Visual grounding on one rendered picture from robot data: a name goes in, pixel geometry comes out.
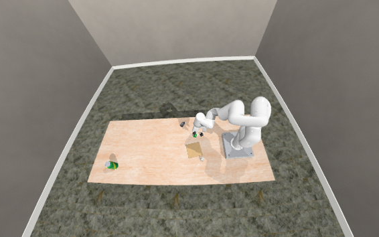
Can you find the green drink can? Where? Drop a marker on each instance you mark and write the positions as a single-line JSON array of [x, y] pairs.
[[111, 165]]

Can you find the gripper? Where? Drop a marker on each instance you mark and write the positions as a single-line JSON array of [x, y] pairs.
[[195, 130]]

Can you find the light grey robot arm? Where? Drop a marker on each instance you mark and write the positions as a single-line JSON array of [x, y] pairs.
[[260, 111]]

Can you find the tan square mat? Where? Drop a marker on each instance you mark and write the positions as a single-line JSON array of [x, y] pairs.
[[194, 150]]

